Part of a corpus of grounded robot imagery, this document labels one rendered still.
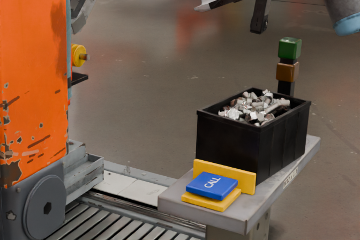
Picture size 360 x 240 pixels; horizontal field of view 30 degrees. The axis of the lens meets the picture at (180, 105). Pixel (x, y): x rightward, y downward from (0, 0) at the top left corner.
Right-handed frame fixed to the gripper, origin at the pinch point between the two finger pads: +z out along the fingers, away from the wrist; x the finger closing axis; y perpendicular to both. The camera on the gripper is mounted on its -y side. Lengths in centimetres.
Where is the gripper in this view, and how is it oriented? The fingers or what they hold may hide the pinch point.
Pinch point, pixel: (201, 10)
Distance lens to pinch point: 153.6
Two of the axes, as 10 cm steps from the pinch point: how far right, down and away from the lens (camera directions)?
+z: -8.5, 2.5, 4.6
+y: -3.6, -9.2, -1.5
